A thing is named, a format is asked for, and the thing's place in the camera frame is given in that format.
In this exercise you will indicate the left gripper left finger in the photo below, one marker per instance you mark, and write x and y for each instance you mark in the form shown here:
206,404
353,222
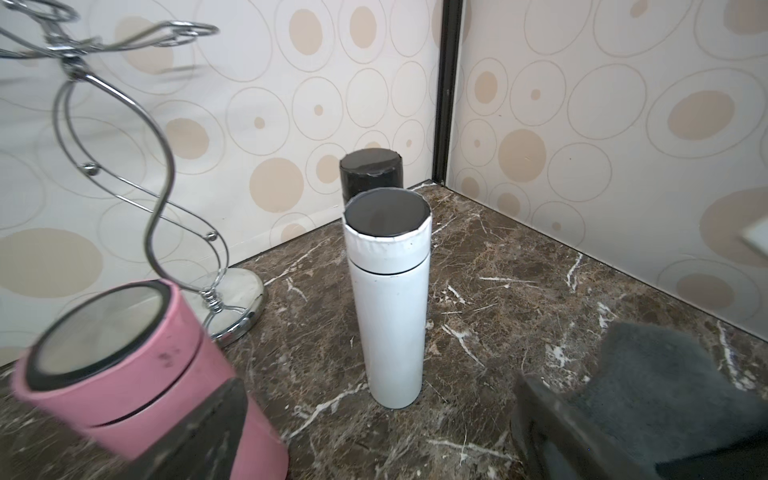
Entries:
203,445

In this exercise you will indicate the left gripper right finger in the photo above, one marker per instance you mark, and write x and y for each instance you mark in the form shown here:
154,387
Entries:
546,416

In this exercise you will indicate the grey wiping cloth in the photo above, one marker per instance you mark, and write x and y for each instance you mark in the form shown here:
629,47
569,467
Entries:
658,395

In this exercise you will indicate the pink thermos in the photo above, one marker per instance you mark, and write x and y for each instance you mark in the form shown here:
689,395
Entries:
126,366

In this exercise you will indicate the white thermos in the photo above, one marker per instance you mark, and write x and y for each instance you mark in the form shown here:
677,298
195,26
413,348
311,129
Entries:
387,233

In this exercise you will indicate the black thermos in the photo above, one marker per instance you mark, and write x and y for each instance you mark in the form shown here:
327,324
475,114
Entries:
370,168

